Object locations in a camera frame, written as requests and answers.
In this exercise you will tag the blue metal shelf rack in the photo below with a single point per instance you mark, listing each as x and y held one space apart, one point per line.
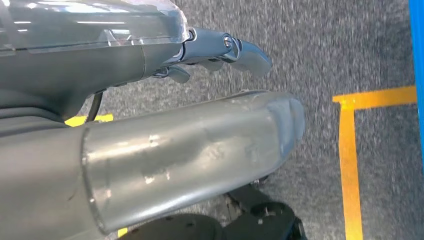
418 49

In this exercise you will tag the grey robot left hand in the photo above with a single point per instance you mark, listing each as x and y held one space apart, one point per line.
165 159

